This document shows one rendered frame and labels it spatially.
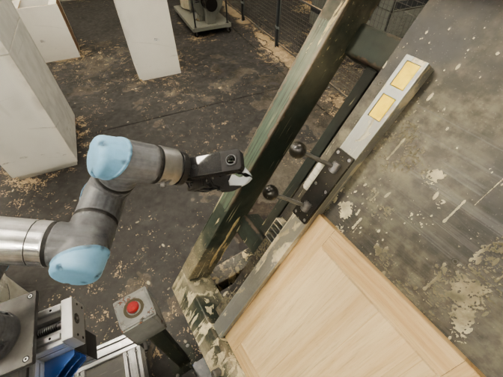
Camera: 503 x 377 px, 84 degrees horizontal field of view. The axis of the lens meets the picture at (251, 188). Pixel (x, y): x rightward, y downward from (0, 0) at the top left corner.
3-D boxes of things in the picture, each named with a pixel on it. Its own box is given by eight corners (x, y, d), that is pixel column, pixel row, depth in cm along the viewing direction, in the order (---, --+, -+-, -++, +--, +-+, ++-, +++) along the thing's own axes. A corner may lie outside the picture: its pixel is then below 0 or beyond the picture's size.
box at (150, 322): (128, 318, 112) (111, 302, 98) (157, 301, 116) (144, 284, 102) (138, 346, 105) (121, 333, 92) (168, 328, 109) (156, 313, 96)
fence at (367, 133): (221, 321, 99) (212, 325, 96) (412, 60, 58) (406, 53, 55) (228, 334, 96) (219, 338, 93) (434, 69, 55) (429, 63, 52)
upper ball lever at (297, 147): (331, 171, 67) (284, 150, 62) (340, 158, 65) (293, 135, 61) (337, 179, 64) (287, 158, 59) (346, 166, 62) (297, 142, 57)
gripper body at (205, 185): (206, 164, 70) (162, 155, 61) (229, 155, 64) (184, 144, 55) (207, 194, 68) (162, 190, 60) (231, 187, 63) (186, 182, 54)
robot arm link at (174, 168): (165, 140, 52) (166, 182, 51) (186, 144, 55) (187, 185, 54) (146, 151, 57) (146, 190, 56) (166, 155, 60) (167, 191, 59)
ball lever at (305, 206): (303, 209, 72) (258, 191, 67) (311, 197, 70) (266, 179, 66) (308, 218, 69) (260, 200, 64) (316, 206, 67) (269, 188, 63)
